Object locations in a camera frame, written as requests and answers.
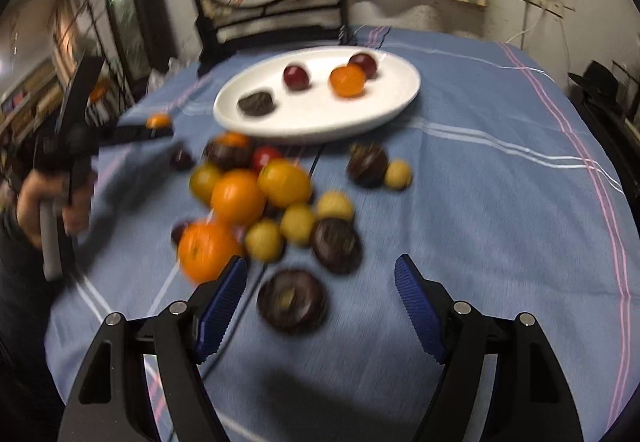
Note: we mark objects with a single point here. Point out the yellow orange mandarin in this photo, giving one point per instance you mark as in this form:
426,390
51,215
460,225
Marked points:
285,182

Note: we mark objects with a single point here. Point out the yellow green mandarin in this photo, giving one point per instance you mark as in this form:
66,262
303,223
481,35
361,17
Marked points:
204,182

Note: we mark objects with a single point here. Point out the white oval plate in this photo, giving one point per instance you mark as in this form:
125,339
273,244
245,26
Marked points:
320,117

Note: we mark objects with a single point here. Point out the dark red cherry tomato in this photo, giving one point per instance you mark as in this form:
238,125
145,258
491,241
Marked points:
181,159
296,76
365,62
177,231

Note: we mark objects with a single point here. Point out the clear plastic bag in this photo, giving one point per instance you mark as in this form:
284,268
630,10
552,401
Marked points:
167,72

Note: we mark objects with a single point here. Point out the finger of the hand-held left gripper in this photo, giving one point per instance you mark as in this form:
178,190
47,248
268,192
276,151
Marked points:
130,136

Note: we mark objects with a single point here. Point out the dark water chestnut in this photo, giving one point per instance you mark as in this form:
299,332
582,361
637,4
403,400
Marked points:
225,156
336,245
292,302
256,104
367,166

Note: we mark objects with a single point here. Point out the dark glass door cabinet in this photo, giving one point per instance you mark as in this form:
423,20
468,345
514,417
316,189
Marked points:
130,22

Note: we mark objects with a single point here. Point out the person's left hand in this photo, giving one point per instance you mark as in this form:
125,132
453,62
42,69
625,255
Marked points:
30,207

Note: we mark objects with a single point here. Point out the person's left forearm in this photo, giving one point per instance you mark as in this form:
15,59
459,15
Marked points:
12,252

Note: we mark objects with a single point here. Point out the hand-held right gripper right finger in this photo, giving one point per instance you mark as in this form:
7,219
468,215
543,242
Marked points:
417,307

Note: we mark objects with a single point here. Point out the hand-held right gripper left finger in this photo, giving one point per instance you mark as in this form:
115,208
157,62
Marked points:
222,307

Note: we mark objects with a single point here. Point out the black case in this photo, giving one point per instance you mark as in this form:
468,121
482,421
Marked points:
600,77

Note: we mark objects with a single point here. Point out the small orange mandarin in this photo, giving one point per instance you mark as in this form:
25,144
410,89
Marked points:
158,121

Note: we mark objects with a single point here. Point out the blue striped tablecloth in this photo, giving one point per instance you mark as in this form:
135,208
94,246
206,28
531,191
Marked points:
475,222

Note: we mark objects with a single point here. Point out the metal shelf rack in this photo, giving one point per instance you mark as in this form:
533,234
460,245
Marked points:
95,30

